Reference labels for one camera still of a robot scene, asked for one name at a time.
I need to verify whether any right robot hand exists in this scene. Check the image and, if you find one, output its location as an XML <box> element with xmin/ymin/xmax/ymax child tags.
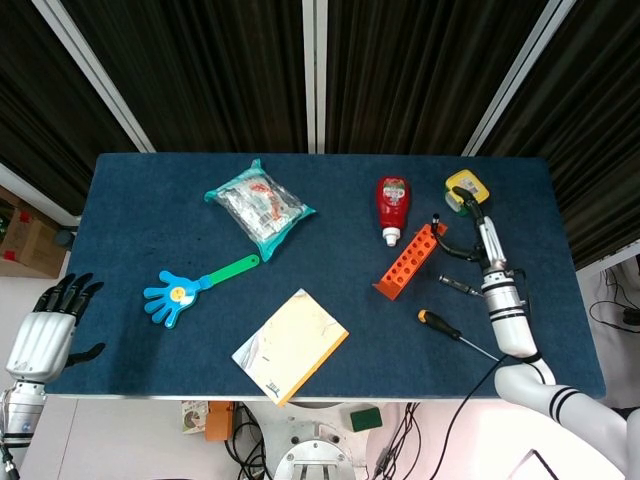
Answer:
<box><xmin>435</xmin><ymin>187</ymin><xmax>508</xmax><ymax>275</ymax></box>

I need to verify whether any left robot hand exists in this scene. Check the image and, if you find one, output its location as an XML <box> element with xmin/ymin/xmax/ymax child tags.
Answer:
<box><xmin>5</xmin><ymin>272</ymin><xmax>106</xmax><ymax>386</ymax></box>

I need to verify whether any small black tool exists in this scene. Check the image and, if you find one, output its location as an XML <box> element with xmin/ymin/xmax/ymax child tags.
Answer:
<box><xmin>438</xmin><ymin>274</ymin><xmax>485</xmax><ymax>299</ymax></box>

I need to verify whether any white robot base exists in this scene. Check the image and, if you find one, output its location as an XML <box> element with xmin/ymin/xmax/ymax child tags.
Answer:
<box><xmin>249</xmin><ymin>402</ymin><xmax>391</xmax><ymax>480</ymax></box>

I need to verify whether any orange test tube rack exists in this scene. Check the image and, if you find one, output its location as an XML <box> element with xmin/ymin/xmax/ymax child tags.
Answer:
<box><xmin>371</xmin><ymin>221</ymin><xmax>450</xmax><ymax>302</ymax></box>

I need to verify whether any black orange large screwdriver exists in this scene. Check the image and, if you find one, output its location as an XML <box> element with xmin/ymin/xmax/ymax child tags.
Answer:
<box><xmin>417</xmin><ymin>308</ymin><xmax>502</xmax><ymax>363</ymax></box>

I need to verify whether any blue hand clapper toy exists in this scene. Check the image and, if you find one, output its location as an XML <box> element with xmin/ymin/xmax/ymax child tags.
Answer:
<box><xmin>142</xmin><ymin>253</ymin><xmax>261</xmax><ymax>330</ymax></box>

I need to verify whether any yellow lidded green container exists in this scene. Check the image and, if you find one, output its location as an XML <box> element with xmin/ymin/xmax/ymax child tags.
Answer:
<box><xmin>443</xmin><ymin>168</ymin><xmax>491</xmax><ymax>217</ymax></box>

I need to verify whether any brown cardboard box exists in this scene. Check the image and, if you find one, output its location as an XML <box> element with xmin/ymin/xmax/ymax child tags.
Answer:
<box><xmin>0</xmin><ymin>184</ymin><xmax>69</xmax><ymax>279</ymax></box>

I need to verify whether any red ketchup bottle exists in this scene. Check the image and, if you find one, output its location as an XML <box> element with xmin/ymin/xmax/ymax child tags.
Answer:
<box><xmin>375</xmin><ymin>175</ymin><xmax>411</xmax><ymax>248</ymax></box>

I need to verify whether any grey caster wheel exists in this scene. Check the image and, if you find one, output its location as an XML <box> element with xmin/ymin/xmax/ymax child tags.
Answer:
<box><xmin>54</xmin><ymin>225</ymin><xmax>79</xmax><ymax>250</ymax></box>

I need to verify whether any blue felt table cover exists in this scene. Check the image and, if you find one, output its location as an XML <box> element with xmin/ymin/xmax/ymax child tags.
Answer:
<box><xmin>38</xmin><ymin>152</ymin><xmax>607</xmax><ymax>401</ymax></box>

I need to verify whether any black pleated curtain panel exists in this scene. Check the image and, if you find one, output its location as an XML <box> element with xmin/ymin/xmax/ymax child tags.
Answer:
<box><xmin>59</xmin><ymin>0</ymin><xmax>306</xmax><ymax>154</ymax></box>
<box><xmin>479</xmin><ymin>0</ymin><xmax>640</xmax><ymax>271</ymax></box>
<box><xmin>327</xmin><ymin>0</ymin><xmax>549</xmax><ymax>156</ymax></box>
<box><xmin>0</xmin><ymin>0</ymin><xmax>141</xmax><ymax>216</ymax></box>

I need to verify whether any small printed carton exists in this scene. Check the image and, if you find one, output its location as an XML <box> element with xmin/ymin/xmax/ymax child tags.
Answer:
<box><xmin>180</xmin><ymin>399</ymin><xmax>210</xmax><ymax>435</ymax></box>

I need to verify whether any orange box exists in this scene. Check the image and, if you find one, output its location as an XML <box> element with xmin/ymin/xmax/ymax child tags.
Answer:
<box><xmin>204</xmin><ymin>401</ymin><xmax>236</xmax><ymax>442</ymax></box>

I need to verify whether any green block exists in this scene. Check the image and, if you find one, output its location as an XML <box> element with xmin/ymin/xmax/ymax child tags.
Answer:
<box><xmin>349</xmin><ymin>407</ymin><xmax>384</xmax><ymax>434</ymax></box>

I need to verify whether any cream book yellow spine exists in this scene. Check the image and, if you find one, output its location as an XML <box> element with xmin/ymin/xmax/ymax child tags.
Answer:
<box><xmin>231</xmin><ymin>287</ymin><xmax>350</xmax><ymax>408</ymax></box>

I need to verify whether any teal snack packet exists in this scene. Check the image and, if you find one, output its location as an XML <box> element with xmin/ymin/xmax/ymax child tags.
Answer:
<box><xmin>203</xmin><ymin>158</ymin><xmax>317</xmax><ymax>264</ymax></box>

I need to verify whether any white frame rail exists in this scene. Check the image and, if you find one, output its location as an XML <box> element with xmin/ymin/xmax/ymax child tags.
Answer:
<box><xmin>574</xmin><ymin>244</ymin><xmax>640</xmax><ymax>274</ymax></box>
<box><xmin>0</xmin><ymin>162</ymin><xmax>84</xmax><ymax>226</ymax></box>

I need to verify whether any black floor cable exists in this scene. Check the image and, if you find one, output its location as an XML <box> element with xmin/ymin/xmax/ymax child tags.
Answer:
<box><xmin>587</xmin><ymin>267</ymin><xmax>640</xmax><ymax>332</ymax></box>

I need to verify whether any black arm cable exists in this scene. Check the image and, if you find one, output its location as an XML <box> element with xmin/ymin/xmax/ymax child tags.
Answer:
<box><xmin>433</xmin><ymin>268</ymin><xmax>544</xmax><ymax>480</ymax></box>

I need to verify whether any white frame post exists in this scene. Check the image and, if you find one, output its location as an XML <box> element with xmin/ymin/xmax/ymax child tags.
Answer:
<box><xmin>32</xmin><ymin>0</ymin><xmax>156</xmax><ymax>154</ymax></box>
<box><xmin>462</xmin><ymin>0</ymin><xmax>576</xmax><ymax>157</ymax></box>
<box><xmin>301</xmin><ymin>0</ymin><xmax>329</xmax><ymax>154</ymax></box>

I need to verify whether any black cable bundle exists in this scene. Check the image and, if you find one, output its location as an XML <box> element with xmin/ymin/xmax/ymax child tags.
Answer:
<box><xmin>372</xmin><ymin>402</ymin><xmax>421</xmax><ymax>480</ymax></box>
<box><xmin>224</xmin><ymin>404</ymin><xmax>274</xmax><ymax>480</ymax></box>

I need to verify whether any white tablet black frame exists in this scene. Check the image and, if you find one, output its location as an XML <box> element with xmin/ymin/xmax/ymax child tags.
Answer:
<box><xmin>517</xmin><ymin>448</ymin><xmax>559</xmax><ymax>480</ymax></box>

